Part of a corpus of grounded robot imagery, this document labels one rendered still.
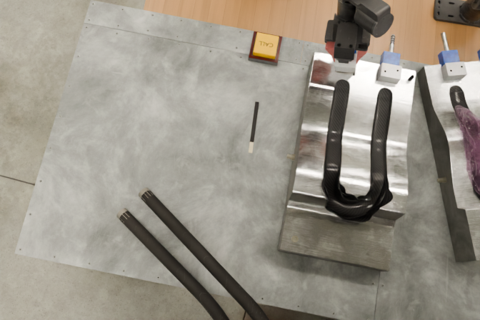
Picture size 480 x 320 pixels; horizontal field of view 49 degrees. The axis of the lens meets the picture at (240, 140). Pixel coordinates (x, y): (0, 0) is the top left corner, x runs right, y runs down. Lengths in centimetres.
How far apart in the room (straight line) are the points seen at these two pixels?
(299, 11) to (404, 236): 66
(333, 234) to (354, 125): 27
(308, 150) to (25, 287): 136
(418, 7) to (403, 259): 70
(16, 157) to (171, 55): 107
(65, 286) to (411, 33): 154
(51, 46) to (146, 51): 104
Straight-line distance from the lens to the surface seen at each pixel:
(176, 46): 145
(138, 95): 141
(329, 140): 129
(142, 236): 129
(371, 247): 130
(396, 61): 138
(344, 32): 117
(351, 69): 132
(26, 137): 233
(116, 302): 215
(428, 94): 144
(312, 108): 131
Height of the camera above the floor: 211
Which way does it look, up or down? 75 degrees down
